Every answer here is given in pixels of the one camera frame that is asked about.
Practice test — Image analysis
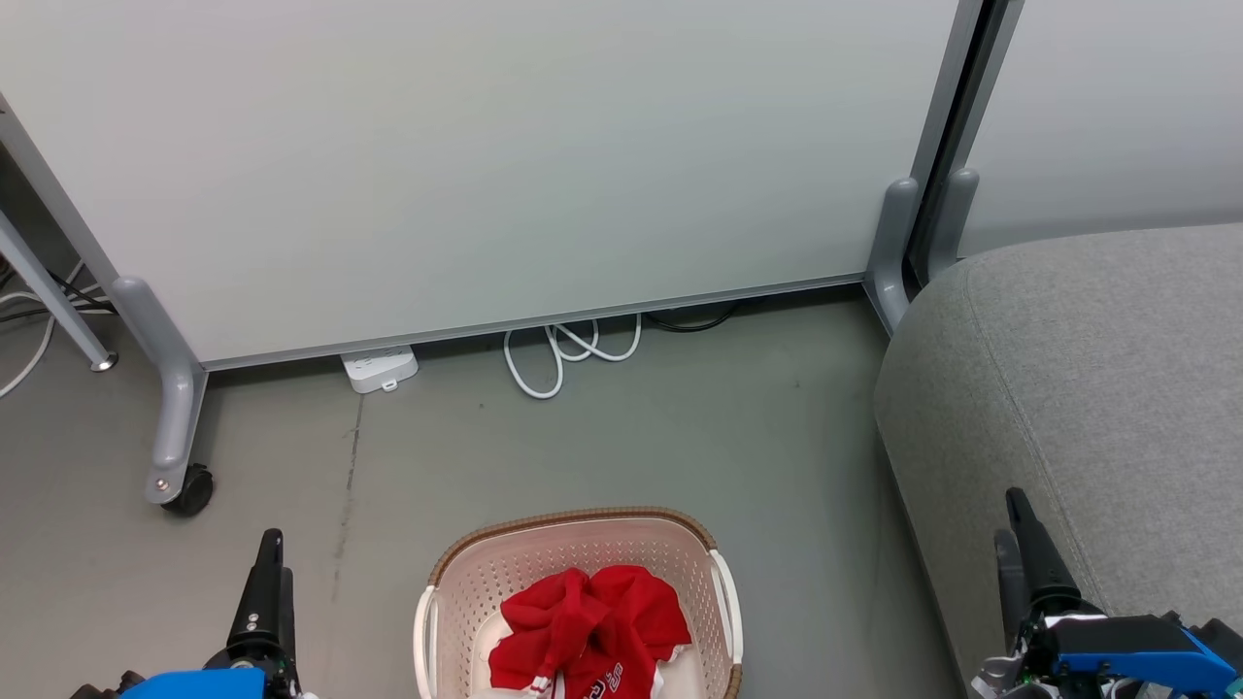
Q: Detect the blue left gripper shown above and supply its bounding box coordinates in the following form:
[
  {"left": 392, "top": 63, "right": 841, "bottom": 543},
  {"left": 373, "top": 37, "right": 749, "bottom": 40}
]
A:
[{"left": 68, "top": 529, "right": 303, "bottom": 699}]

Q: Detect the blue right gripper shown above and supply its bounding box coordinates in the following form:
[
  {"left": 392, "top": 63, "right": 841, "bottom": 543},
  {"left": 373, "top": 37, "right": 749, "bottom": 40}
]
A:
[{"left": 971, "top": 487, "right": 1243, "bottom": 699}]

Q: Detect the red and white shirt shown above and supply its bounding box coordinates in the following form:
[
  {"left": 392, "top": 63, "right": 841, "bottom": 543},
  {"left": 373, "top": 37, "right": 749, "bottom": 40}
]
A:
[{"left": 488, "top": 566, "right": 693, "bottom": 692}]

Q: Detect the grey fabric sofa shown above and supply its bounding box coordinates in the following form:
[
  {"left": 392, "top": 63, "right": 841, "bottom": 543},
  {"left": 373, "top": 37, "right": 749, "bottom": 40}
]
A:
[{"left": 874, "top": 223, "right": 1243, "bottom": 699}]

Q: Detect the black caster wheel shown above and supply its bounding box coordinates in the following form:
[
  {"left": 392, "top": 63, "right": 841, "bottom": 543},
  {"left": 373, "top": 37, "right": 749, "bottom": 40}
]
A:
[{"left": 160, "top": 464, "right": 215, "bottom": 517}]

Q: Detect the beige plastic laundry basket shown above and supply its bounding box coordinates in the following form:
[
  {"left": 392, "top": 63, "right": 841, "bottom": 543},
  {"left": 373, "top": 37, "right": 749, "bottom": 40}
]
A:
[{"left": 414, "top": 507, "right": 744, "bottom": 699}]

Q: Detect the grey partition foot with caster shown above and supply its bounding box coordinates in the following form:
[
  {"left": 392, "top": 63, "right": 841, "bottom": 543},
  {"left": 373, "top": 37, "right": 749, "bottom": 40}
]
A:
[{"left": 110, "top": 277, "right": 210, "bottom": 506}]

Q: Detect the white power strip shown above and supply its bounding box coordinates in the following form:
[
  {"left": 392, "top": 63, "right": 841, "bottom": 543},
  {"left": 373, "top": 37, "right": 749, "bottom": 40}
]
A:
[{"left": 340, "top": 346, "right": 420, "bottom": 394}]

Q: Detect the grey metal table leg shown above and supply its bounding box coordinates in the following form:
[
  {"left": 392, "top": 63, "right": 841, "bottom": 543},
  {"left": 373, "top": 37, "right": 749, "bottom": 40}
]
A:
[{"left": 0, "top": 209, "right": 119, "bottom": 373}]

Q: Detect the narrow white partition board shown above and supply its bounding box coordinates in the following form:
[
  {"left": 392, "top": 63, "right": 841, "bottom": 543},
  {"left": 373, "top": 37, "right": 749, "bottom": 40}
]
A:
[{"left": 957, "top": 0, "right": 1243, "bottom": 259}]

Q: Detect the large white partition board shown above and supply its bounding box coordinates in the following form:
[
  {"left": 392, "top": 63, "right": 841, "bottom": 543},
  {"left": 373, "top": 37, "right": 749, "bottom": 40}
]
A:
[{"left": 0, "top": 0, "right": 972, "bottom": 373}]

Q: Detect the coiled white power cable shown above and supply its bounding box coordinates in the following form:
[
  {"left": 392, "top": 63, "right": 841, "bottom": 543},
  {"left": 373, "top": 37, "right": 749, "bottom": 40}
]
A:
[{"left": 503, "top": 313, "right": 643, "bottom": 400}]

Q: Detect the thin white floor cable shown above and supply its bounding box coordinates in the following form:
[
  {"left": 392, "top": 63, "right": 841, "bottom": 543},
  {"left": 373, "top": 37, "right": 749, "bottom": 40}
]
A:
[{"left": 0, "top": 260, "right": 90, "bottom": 400}]

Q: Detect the thin black floor cable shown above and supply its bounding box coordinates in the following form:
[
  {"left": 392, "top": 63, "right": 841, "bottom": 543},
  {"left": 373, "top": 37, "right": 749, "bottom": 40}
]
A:
[{"left": 43, "top": 272, "right": 116, "bottom": 317}]

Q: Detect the black cable under partition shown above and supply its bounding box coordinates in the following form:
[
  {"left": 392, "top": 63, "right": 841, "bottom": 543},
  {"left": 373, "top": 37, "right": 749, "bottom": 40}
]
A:
[{"left": 643, "top": 303, "right": 739, "bottom": 334}]

